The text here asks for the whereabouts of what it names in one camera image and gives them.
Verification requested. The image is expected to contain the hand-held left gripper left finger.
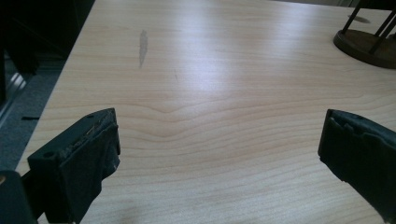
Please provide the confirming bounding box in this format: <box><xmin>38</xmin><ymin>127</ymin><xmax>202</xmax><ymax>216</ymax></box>
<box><xmin>27</xmin><ymin>107</ymin><xmax>121</xmax><ymax>224</ymax></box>

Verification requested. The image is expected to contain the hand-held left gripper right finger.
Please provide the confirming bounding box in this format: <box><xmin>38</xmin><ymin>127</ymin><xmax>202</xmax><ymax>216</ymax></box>
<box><xmin>317</xmin><ymin>108</ymin><xmax>396</xmax><ymax>224</ymax></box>

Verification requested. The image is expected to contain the dark brown cup holder rack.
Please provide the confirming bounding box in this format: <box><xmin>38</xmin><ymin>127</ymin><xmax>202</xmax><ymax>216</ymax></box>
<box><xmin>332</xmin><ymin>0</ymin><xmax>396</xmax><ymax>70</ymax></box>

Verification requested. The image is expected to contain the black cabinet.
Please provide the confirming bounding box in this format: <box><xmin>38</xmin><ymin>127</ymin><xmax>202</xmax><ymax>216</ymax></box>
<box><xmin>0</xmin><ymin>0</ymin><xmax>96</xmax><ymax>104</ymax></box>

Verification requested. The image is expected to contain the metal floor rail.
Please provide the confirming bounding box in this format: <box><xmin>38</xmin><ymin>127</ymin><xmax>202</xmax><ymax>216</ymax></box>
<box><xmin>0</xmin><ymin>72</ymin><xmax>28</xmax><ymax>120</ymax></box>

